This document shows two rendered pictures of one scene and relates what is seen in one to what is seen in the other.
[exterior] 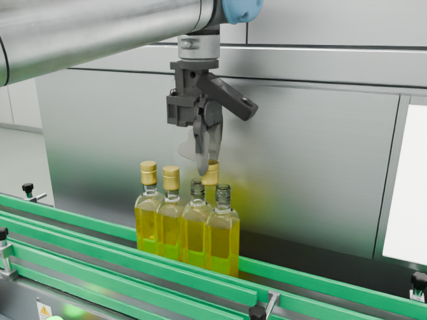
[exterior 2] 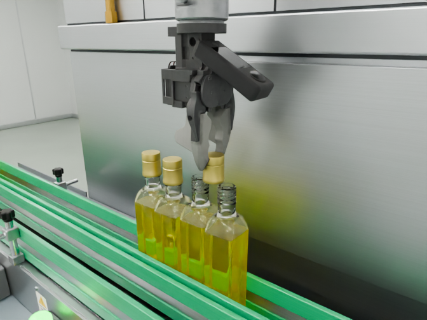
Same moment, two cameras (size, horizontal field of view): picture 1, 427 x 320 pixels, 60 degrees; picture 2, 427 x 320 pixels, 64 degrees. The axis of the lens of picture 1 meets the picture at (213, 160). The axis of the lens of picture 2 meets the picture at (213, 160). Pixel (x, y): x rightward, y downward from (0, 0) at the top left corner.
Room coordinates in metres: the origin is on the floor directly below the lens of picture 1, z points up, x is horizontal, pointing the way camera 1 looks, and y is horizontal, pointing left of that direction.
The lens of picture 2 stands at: (0.18, -0.10, 1.35)
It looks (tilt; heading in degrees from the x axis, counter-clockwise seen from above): 19 degrees down; 13
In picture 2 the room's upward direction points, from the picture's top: straight up
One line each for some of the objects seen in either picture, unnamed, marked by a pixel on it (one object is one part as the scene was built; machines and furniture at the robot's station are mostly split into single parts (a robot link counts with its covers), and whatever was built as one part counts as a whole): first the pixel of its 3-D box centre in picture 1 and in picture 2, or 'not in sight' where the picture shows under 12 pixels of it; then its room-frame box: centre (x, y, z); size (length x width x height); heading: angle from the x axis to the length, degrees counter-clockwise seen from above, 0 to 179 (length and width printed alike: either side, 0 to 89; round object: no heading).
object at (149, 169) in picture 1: (149, 173); (151, 163); (0.74, 0.14, 1.14); 0.04 x 0.04 x 0.04
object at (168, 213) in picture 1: (173, 242); (175, 246); (0.71, 0.09, 0.99); 0.06 x 0.06 x 0.21; 65
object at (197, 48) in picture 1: (197, 48); (200, 7); (0.68, 0.03, 1.40); 0.08 x 0.08 x 0.05
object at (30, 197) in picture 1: (37, 202); (67, 187); (1.00, 0.53, 0.94); 0.07 x 0.04 x 0.13; 155
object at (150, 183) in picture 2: (149, 182); (152, 174); (0.74, 0.14, 1.12); 0.03 x 0.03 x 0.05
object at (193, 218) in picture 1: (198, 247); (201, 256); (0.69, 0.03, 0.99); 0.06 x 0.06 x 0.21; 65
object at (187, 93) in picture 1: (196, 93); (198, 67); (0.69, 0.03, 1.32); 0.09 x 0.08 x 0.12; 65
